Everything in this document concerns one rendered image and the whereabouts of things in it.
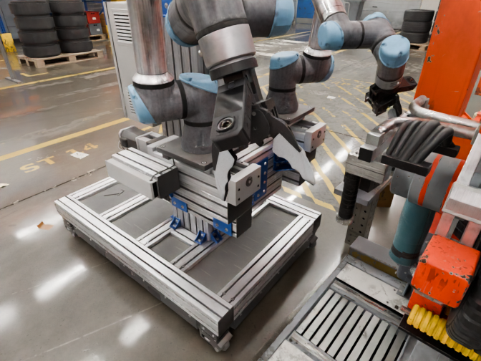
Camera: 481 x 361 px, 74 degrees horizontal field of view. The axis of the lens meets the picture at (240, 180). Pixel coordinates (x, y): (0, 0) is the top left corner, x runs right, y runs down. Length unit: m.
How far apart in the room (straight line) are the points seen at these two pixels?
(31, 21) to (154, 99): 6.65
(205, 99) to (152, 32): 0.23
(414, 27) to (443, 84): 8.10
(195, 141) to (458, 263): 0.75
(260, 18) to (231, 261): 1.12
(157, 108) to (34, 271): 1.33
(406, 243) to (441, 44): 0.69
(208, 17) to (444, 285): 0.55
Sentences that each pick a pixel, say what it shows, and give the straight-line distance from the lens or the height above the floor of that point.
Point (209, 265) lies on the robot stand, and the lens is 1.49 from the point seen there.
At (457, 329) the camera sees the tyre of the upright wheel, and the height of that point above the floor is 0.72.
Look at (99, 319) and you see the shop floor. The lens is 1.69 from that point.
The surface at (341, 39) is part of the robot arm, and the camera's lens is 1.01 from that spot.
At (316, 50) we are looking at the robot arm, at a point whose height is 1.06.
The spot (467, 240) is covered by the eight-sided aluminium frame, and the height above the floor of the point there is 0.89.
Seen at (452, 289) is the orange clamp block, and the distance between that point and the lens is 0.65.
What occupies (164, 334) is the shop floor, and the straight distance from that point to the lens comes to 1.56.
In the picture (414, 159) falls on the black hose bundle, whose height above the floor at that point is 0.99.
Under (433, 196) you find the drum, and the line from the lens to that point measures 0.90.
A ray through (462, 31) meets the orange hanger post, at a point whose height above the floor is 1.15.
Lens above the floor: 1.27
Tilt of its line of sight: 31 degrees down
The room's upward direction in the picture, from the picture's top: straight up
